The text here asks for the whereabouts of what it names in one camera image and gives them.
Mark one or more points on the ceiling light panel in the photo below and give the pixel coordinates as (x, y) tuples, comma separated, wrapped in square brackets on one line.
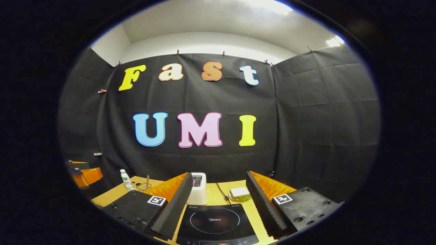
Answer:
[(334, 41), (269, 6)]

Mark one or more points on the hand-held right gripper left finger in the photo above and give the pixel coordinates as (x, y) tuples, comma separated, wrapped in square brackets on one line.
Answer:
[(173, 211)]

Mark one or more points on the white sandwich plate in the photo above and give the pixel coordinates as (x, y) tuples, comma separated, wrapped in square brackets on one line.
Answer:
[(231, 197)]

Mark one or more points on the black induction cooktop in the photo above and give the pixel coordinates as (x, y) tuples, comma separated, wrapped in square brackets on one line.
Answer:
[(204, 231)]

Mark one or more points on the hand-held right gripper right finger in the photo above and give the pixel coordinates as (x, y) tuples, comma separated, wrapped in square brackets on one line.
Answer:
[(265, 207)]

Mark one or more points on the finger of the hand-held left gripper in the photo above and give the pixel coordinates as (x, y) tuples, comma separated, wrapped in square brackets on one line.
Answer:
[(78, 165), (90, 177)]

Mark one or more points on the sandwich with lettuce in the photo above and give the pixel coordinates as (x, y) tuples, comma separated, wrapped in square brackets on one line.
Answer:
[(239, 192)]

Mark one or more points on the white bottle green label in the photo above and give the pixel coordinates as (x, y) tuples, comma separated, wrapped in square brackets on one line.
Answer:
[(126, 182)]

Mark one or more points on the white toaster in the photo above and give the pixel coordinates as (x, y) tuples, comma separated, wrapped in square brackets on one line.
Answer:
[(200, 194)]

